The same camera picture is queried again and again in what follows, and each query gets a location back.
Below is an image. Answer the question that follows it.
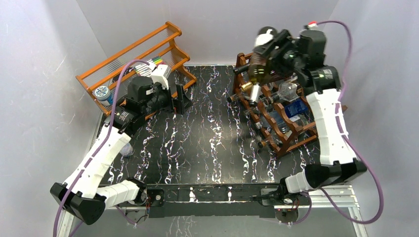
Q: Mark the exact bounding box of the dark wine bottle silver cap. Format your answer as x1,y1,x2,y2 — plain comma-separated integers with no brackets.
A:
248,52,271,107

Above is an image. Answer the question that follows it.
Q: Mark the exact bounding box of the clear plastic ball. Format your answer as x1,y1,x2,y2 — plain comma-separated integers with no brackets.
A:
120,143,134,157

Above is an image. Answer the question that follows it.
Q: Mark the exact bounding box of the lower clear bottle in rack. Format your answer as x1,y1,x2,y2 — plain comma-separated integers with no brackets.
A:
255,122,283,148

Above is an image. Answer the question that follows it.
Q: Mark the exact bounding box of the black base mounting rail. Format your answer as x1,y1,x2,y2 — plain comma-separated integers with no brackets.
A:
118,183,312,219

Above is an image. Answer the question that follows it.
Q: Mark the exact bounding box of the green wine bottle white label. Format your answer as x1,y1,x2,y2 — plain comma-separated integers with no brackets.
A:
233,63,250,75

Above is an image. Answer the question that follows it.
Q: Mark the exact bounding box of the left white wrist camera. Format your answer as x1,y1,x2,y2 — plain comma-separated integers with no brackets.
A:
151,64,171,90

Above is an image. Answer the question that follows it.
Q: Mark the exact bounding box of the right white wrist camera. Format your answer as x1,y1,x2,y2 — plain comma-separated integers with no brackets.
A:
304,21,318,30

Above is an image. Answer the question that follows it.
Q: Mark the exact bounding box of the orange wooden shelf rack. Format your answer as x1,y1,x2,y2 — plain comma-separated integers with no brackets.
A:
76,21,197,116

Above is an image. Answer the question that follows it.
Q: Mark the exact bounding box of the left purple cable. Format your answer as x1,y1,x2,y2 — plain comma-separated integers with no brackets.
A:
52,59,153,237

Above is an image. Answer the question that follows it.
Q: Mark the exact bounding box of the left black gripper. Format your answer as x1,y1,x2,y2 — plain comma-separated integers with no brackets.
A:
142,80,193,117

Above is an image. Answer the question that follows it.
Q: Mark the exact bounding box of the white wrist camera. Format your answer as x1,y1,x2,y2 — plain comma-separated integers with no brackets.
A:
304,21,318,30
151,64,171,90

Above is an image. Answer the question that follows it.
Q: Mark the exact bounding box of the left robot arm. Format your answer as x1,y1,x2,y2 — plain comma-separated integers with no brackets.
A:
50,76,192,225

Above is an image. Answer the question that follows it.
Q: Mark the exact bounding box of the brown wooden wine rack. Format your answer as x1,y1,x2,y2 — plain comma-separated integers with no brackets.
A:
233,52,348,159

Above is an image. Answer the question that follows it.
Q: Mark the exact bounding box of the clear liquor bottle dark label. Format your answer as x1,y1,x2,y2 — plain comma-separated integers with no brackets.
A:
227,81,299,105

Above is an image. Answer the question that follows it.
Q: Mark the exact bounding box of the blue label clear bottle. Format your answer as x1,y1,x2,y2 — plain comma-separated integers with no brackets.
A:
244,98,312,130

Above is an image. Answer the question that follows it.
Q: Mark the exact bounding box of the pack of coloured markers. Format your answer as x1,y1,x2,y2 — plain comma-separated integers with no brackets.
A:
133,56,166,77

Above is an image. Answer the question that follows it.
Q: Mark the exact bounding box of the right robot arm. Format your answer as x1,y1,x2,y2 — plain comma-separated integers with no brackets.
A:
249,26,367,204

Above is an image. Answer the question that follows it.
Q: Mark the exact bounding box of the red wine bottle gold cap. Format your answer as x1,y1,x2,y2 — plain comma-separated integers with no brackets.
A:
240,81,253,92

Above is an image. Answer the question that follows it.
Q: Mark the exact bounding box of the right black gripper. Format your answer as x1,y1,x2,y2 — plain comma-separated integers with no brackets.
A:
252,29,304,78

